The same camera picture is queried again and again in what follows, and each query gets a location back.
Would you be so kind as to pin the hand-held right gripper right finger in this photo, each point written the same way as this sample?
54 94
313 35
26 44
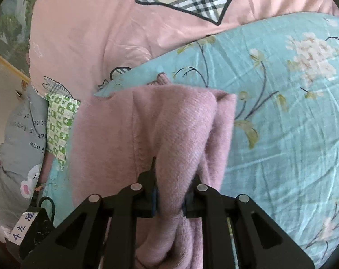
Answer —
186 201

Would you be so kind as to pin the pink quilt with plaid hearts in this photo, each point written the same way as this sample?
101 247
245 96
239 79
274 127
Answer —
88 33

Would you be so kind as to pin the grey printed pillow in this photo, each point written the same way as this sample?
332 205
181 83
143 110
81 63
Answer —
18 145

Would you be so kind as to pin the green checked pillow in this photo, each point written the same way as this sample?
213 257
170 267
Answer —
60 123

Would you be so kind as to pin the mauve knitted sweater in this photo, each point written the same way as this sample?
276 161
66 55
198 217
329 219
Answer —
172 123

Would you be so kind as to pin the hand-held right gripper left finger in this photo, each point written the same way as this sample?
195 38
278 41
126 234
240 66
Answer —
154 199

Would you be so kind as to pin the blue floral bedsheet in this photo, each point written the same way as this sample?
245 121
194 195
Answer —
284 145

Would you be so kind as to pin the framed floral wall picture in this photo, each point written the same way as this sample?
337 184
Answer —
9 28

